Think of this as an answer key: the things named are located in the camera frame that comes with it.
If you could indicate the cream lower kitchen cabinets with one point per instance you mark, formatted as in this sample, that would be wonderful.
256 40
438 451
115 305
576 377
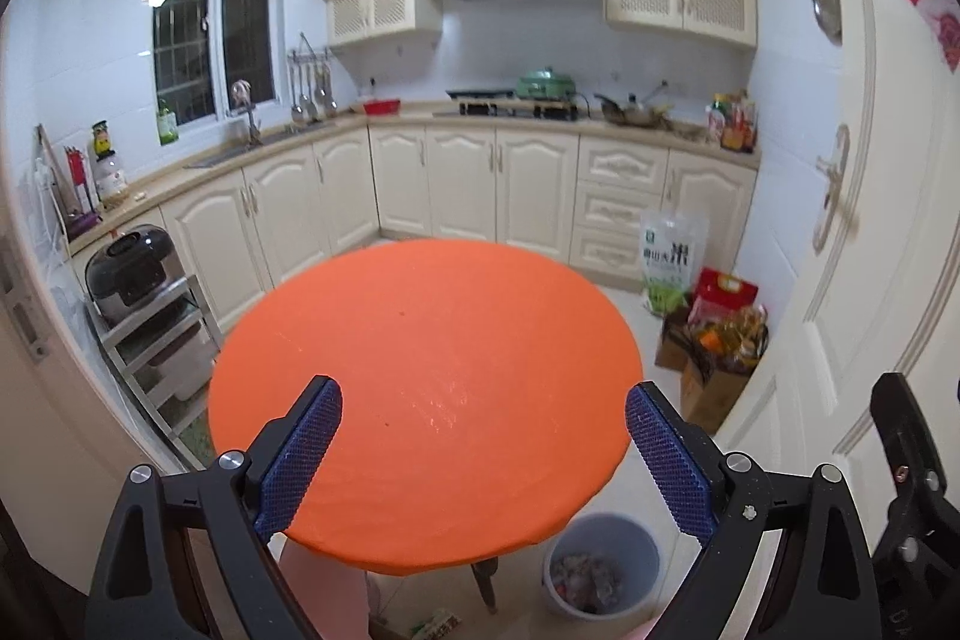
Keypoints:
457 183

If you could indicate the hanging kitchen utensils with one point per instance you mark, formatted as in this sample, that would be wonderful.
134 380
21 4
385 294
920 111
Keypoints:
304 104

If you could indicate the yellow lidded bottle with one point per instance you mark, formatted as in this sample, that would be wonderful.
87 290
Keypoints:
101 134

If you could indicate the grey waste bin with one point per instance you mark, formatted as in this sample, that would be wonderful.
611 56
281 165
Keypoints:
639 557

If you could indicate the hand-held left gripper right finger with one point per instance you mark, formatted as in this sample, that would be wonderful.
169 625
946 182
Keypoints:
671 467

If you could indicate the red gift box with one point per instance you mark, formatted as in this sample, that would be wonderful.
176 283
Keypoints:
724 291

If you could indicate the clear plastic wrapper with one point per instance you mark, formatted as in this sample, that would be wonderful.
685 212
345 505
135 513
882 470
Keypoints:
581 576

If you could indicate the green bottle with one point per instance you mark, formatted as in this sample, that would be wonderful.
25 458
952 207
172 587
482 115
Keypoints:
166 126

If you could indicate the white green rice bag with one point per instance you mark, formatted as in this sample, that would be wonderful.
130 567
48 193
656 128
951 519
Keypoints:
671 257

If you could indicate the white panel door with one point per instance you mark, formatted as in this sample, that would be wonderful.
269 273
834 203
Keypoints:
885 197

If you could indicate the clear jar with label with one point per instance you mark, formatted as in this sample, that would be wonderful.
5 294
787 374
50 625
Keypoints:
111 175

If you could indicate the group of condiment bottles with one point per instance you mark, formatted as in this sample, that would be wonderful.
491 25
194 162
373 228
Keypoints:
731 123

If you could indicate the black rice cooker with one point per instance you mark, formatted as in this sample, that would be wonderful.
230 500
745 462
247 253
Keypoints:
131 269

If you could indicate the green floor mat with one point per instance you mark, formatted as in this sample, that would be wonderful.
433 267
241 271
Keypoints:
193 434

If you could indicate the black gas stove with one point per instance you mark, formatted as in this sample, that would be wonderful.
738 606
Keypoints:
487 104

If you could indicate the red basin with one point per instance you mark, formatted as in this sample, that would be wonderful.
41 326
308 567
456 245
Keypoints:
381 106

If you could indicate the green cooking pot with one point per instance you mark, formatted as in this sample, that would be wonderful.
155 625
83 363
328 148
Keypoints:
547 84

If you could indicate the metal storage rack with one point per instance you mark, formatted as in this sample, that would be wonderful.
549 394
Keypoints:
161 340

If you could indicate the kitchen window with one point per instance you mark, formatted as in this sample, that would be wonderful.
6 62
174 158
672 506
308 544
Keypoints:
187 33

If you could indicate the cardboard box of groceries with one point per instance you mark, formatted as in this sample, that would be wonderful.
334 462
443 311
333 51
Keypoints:
712 392

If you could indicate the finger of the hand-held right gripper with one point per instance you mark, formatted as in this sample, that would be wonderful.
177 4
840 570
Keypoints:
904 430

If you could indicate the metal wok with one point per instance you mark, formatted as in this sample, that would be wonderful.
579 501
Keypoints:
634 115

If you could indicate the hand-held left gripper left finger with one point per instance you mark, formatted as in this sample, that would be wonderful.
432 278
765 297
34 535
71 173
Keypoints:
300 460

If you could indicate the person's pink clothing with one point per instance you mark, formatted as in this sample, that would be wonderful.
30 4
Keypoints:
322 587

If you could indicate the green white floor packet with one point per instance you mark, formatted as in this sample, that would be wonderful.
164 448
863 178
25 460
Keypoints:
436 625

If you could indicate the round orange table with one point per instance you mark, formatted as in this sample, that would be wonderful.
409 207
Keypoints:
435 347

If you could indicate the steel sink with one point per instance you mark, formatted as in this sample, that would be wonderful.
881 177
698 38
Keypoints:
217 159

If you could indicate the kitchen faucet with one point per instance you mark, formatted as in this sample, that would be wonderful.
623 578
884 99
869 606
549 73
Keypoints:
253 126

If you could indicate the countertop utensil stand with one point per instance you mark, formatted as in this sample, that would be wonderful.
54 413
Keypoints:
77 179

